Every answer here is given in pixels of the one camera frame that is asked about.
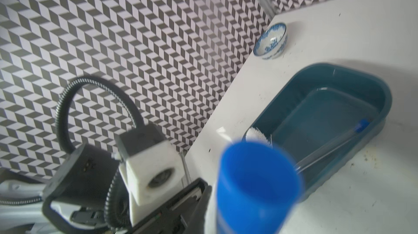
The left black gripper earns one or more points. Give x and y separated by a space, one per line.
182 214

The test tube blue cap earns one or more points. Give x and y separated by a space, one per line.
331 146
257 187

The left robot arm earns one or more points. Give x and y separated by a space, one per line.
93 193

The teal plastic tray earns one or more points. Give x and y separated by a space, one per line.
325 104

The blue white ceramic bowl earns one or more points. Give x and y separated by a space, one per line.
272 42

